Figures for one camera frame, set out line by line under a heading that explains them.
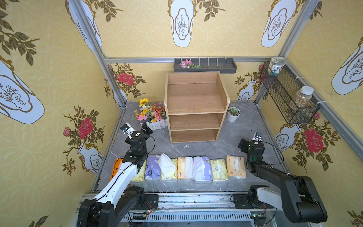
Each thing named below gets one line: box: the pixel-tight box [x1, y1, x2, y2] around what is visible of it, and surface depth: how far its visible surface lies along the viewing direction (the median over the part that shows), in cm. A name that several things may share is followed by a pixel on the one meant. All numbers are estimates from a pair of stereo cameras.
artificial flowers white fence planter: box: [134, 97, 168, 131], surface depth 95 cm
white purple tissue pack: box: [192, 156, 213, 184], surface depth 81 cm
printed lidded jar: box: [267, 56, 287, 77], surface depth 87 cm
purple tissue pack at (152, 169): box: [144, 155, 161, 179], surface depth 83 cm
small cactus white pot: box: [226, 106, 242, 123], surface depth 105 cm
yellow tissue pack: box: [157, 153, 178, 183], surface depth 81 cm
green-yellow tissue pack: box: [131, 160, 147, 182], surface depth 79 cm
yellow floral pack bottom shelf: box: [209, 158, 229, 182], surface depth 82 cm
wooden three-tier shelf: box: [164, 70, 231, 144], surface depth 86 cm
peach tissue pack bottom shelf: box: [225, 155, 247, 179], surface depth 83 cm
